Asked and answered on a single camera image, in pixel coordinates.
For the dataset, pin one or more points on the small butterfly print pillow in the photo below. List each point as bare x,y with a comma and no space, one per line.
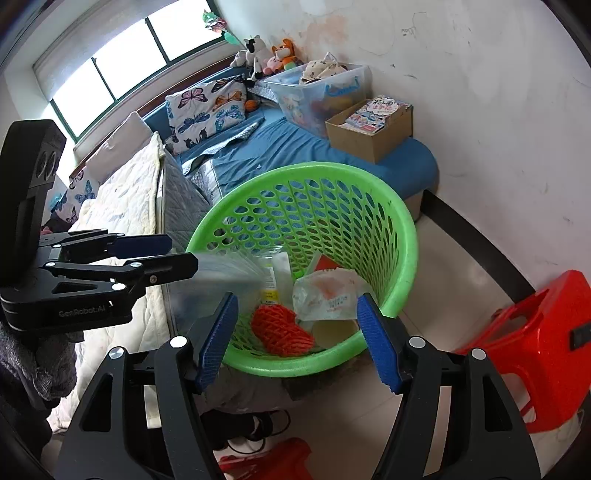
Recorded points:
81,194

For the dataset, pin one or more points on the person's left forearm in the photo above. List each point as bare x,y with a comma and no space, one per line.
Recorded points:
32,364

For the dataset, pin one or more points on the black and white cow plush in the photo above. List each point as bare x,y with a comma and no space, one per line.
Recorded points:
256,48

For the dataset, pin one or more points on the clear packet with yellow label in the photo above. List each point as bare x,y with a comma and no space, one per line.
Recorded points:
231,272

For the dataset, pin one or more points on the large red plastic stool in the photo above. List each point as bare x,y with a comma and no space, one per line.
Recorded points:
545,332

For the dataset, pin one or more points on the small white plush toy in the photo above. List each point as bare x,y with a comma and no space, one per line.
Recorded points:
238,58

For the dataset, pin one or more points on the pink plush toy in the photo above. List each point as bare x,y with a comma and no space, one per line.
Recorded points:
270,64

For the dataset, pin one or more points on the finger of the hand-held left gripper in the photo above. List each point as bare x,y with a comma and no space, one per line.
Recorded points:
143,244
171,267

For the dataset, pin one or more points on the large butterfly print pillow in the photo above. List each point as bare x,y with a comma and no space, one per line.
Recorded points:
203,115

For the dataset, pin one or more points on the hanging colourful toy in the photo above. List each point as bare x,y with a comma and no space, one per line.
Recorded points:
214,21

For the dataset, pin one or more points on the grey quilted mattress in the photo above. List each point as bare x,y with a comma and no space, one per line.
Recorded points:
180,217

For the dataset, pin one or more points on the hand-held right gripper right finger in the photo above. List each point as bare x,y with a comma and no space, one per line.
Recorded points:
378,341

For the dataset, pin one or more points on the small orange ball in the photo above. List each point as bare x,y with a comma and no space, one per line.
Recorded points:
250,105

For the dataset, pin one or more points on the cardboard box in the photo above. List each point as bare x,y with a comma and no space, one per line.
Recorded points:
369,143

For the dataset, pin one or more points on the stack of colourful books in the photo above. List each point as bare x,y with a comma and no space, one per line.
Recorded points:
374,115

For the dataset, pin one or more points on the orange-red foam fruit net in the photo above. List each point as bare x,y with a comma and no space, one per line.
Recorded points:
281,330

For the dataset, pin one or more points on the blue bed sheet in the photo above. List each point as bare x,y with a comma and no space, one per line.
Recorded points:
295,143

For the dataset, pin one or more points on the grey patterned quilt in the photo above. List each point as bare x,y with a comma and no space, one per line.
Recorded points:
203,177

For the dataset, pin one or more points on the green plastic mesh basket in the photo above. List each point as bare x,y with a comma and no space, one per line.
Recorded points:
295,203

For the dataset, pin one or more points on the white pillow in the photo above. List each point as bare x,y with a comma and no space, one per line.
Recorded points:
120,143

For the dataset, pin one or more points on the white plastic bag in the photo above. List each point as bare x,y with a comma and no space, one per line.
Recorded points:
323,290

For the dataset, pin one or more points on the orange fox plush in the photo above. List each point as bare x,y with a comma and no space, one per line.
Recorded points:
284,50

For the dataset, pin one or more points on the white quilted bedspread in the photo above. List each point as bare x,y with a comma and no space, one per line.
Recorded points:
124,203

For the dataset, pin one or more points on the patterned cream cloth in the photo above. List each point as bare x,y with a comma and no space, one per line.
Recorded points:
323,69

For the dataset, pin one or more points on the black and white shoes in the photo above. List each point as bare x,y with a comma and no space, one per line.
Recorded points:
249,429

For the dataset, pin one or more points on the red snack packet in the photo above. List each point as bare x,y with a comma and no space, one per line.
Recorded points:
325,264

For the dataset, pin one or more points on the green framed window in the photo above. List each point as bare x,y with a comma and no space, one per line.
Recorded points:
124,60

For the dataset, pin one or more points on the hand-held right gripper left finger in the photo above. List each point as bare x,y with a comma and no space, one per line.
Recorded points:
214,341

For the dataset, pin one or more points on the clear plastic storage bin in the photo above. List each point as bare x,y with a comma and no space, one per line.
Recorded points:
295,99

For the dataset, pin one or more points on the small red plastic stool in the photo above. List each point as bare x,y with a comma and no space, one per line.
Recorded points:
272,461

